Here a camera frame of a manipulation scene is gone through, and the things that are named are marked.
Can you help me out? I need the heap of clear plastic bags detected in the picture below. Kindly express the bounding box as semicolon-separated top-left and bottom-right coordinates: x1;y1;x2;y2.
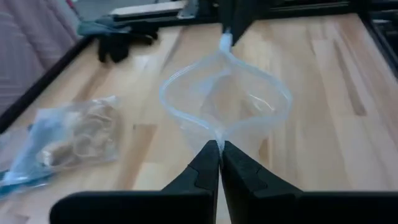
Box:
158;27;294;163

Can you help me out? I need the pink chevron blanket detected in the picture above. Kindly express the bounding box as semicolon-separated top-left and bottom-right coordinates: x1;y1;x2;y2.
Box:
0;0;82;116

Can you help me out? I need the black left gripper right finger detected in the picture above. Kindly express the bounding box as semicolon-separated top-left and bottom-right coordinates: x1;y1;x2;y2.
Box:
220;140;398;224

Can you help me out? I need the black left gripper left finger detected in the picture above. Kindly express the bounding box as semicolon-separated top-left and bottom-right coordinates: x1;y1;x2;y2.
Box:
49;139;220;224

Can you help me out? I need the clear plastic zipper bag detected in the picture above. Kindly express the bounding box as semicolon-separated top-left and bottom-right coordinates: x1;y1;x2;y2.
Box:
30;95;123;171
0;118;58;200

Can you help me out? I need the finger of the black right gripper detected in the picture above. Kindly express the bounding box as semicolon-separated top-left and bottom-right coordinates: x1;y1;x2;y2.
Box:
217;0;271;46

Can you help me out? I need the grey black work glove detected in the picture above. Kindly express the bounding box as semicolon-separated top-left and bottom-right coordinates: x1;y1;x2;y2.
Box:
96;24;160;64

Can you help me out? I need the black metal table frame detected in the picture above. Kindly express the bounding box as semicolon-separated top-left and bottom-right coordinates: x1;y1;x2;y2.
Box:
0;0;398;135

